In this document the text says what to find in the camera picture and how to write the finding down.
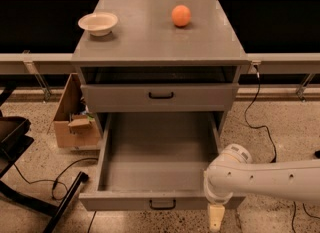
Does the white paper bowl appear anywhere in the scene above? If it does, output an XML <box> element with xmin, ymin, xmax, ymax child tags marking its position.
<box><xmin>78</xmin><ymin>12</ymin><xmax>118</xmax><ymax>37</ymax></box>

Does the grey drawer cabinet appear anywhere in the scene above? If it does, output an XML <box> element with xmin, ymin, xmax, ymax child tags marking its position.
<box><xmin>72</xmin><ymin>0</ymin><xmax>247</xmax><ymax>129</ymax></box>

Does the grey metal railing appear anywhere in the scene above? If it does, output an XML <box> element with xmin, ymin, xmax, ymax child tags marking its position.
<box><xmin>0</xmin><ymin>0</ymin><xmax>320</xmax><ymax>103</ymax></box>

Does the black metal stand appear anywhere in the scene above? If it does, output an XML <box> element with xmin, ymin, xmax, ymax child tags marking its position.
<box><xmin>0</xmin><ymin>90</ymin><xmax>96</xmax><ymax>233</ymax></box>

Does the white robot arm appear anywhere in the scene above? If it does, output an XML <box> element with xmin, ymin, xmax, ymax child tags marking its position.
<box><xmin>203</xmin><ymin>144</ymin><xmax>320</xmax><ymax>233</ymax></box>

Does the orange fruit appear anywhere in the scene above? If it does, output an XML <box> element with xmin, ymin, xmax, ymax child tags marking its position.
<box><xmin>171</xmin><ymin>5</ymin><xmax>191</xmax><ymax>27</ymax></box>

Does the grey top drawer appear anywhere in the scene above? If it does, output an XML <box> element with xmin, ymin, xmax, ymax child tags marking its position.
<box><xmin>81</xmin><ymin>84</ymin><xmax>238</xmax><ymax>112</ymax></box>

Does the black floor cable left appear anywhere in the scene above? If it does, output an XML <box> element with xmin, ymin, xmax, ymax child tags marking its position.
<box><xmin>12</xmin><ymin>157</ymin><xmax>99</xmax><ymax>233</ymax></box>

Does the brown cardboard box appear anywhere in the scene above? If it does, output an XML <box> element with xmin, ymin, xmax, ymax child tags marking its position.
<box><xmin>53</xmin><ymin>74</ymin><xmax>100</xmax><ymax>149</ymax></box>

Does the grey drawer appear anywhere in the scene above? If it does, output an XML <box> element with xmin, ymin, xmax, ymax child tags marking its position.
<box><xmin>78</xmin><ymin>111</ymin><xmax>247</xmax><ymax>212</ymax></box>
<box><xmin>81</xmin><ymin>84</ymin><xmax>238</xmax><ymax>112</ymax></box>

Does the black looped cable far right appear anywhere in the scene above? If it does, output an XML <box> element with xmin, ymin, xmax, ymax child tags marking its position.
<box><xmin>301</xmin><ymin>202</ymin><xmax>320</xmax><ymax>221</ymax></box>

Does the black power cable right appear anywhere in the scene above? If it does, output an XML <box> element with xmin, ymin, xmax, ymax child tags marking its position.
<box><xmin>243</xmin><ymin>64</ymin><xmax>298</xmax><ymax>233</ymax></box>

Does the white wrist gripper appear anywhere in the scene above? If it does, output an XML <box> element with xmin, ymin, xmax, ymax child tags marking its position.
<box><xmin>203</xmin><ymin>181</ymin><xmax>233</xmax><ymax>233</ymax></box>

